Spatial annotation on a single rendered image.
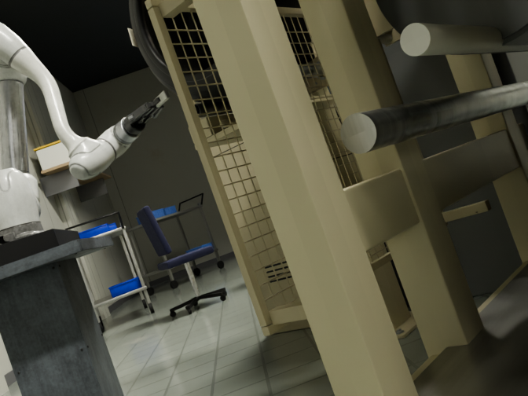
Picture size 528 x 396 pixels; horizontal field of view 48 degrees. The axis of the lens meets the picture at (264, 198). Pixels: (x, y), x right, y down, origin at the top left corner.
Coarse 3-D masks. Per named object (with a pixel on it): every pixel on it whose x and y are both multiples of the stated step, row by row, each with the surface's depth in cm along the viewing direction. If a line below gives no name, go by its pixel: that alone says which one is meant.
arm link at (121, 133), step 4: (120, 120) 219; (116, 124) 221; (120, 124) 218; (116, 128) 220; (120, 128) 218; (124, 128) 218; (116, 132) 220; (120, 132) 219; (124, 132) 218; (128, 132) 219; (116, 136) 220; (120, 136) 220; (124, 136) 219; (128, 136) 219; (132, 136) 219; (136, 136) 221; (120, 140) 221; (124, 140) 221; (128, 140) 221; (132, 140) 222
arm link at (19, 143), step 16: (0, 80) 232; (16, 80) 234; (0, 96) 231; (16, 96) 233; (0, 112) 231; (16, 112) 232; (0, 128) 231; (16, 128) 230; (0, 144) 230; (16, 144) 229; (16, 160) 228; (32, 176) 232
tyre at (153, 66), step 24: (144, 0) 197; (288, 0) 165; (144, 24) 189; (168, 24) 207; (192, 24) 212; (288, 24) 168; (144, 48) 189; (192, 48) 212; (168, 72) 185; (216, 72) 173; (192, 96) 184; (216, 96) 179
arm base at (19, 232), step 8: (24, 224) 205; (32, 224) 207; (40, 224) 211; (0, 232) 204; (8, 232) 203; (16, 232) 203; (24, 232) 204; (32, 232) 205; (40, 232) 208; (0, 240) 200; (8, 240) 200
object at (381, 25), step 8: (368, 0) 173; (368, 8) 174; (376, 8) 172; (376, 16) 173; (384, 16) 171; (376, 24) 173; (384, 24) 172; (376, 32) 174; (384, 32) 172; (392, 32) 190; (384, 40) 187; (392, 40) 191
